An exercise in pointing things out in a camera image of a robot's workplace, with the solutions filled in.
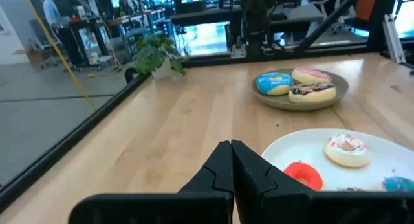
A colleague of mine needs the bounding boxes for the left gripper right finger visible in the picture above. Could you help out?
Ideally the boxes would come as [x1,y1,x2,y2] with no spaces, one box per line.
[231,139,414,224]

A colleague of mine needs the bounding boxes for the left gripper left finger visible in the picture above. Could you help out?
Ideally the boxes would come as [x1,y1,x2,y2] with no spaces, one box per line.
[67,140,235,224]

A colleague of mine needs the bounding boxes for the small red donut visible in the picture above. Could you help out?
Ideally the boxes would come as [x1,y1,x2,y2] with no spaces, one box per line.
[283,161,325,192]

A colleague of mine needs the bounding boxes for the small chocolate donut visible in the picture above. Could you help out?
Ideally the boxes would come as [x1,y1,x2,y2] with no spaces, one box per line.
[336,186,368,193]

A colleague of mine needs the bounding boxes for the small white sprinkled donut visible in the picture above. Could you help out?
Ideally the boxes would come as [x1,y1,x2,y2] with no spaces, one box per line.
[323,132,371,169]

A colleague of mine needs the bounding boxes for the small blue donut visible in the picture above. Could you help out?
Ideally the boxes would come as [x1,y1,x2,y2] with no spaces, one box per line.
[380,175,414,193]

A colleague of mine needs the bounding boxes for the large chocolate donut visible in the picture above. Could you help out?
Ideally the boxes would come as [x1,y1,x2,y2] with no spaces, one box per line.
[287,82,338,104]

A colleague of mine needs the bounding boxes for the large blue donut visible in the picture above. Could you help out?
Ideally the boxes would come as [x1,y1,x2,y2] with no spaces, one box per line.
[256,71,295,96]

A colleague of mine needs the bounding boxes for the large pink donut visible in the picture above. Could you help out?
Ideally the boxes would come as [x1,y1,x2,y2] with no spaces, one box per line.
[290,66,333,85]

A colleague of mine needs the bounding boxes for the white plate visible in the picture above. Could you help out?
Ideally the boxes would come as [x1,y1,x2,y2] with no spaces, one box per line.
[261,128,414,193]

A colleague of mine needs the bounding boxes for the grey plate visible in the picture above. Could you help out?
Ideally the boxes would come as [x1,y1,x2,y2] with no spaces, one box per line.
[250,67,351,112]

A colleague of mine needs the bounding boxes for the green potted plant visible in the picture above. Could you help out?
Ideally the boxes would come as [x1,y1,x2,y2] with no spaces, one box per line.
[131,32,188,82]

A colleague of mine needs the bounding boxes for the grey office desk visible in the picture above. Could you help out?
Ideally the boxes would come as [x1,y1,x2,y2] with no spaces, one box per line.
[169,4,325,36]

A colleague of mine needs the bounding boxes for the white office chair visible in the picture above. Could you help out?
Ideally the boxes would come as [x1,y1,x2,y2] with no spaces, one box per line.
[305,0,344,38]

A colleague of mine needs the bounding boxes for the black desk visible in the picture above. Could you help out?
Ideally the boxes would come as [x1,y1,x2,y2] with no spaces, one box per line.
[56,18,109,67]

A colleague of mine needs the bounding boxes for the person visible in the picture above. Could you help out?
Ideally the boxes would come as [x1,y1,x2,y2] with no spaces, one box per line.
[41,0,71,27]
[116,0,131,17]

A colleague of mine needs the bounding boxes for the orange chair back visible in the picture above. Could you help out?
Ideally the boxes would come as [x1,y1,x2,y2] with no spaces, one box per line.
[354,0,380,23]

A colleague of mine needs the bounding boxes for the grey office chair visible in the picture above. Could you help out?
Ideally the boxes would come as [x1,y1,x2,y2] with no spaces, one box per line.
[27,18,72,70]

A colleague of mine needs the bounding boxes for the silver rail bracket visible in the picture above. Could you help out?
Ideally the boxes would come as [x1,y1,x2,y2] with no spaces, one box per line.
[382,13,407,65]

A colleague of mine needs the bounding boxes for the yellow power cable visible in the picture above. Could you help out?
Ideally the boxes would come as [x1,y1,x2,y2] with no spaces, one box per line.
[19,0,98,112]

